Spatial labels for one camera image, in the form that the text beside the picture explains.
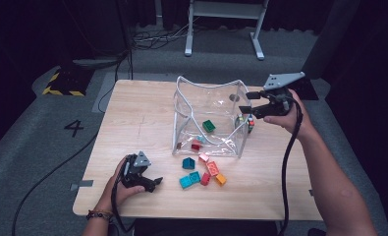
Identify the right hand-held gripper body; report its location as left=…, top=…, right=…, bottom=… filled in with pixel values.
left=253, top=71, right=306, bottom=120

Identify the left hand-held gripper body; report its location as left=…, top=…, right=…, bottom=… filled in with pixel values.
left=121, top=150, right=152, bottom=189

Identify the colourful puzzle cube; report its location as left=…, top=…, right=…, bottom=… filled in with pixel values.
left=234, top=112, right=255, bottom=134

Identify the dark teal roof-shaped block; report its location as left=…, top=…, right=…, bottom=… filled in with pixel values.
left=182, top=156, right=196, bottom=170

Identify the clear plastic zipper bag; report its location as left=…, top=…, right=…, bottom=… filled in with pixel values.
left=171, top=76, right=252, bottom=159

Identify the green building block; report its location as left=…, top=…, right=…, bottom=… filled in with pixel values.
left=202, top=119, right=216, bottom=134

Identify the coral building block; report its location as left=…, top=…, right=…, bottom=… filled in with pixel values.
left=205, top=160, right=221, bottom=178

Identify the orange building block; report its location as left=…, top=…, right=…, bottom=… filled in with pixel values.
left=214, top=173, right=228, bottom=187

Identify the person's right hand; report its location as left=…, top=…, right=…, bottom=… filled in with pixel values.
left=263, top=88, right=314, bottom=142

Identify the person's left hand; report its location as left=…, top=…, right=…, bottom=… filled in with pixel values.
left=97, top=156, right=146, bottom=213

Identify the grey upright panel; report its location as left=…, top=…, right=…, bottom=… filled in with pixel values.
left=299, top=0, right=361, bottom=81

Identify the black yellow striped base plate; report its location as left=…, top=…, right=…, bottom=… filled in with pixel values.
left=41, top=65, right=96, bottom=97
left=291, top=76, right=319, bottom=101

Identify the left hand-held gripper black cable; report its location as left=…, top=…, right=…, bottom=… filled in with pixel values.
left=110, top=161, right=137, bottom=234

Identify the hand-held gripper black cable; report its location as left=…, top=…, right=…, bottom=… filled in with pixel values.
left=276, top=94, right=305, bottom=236
left=110, top=161, right=137, bottom=234

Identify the beaded bracelet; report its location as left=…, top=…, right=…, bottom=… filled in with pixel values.
left=85, top=209, right=114, bottom=221

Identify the right hand-held gripper black cable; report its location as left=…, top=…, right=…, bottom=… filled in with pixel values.
left=276, top=94, right=305, bottom=236

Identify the long black floor cable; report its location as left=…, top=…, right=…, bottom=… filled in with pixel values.
left=11, top=131, right=100, bottom=236

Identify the white metal stand frame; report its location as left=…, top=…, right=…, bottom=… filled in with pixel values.
left=184, top=0, right=270, bottom=61

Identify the bundle of floor cables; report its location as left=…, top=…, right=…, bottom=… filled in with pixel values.
left=132, top=19, right=191, bottom=51

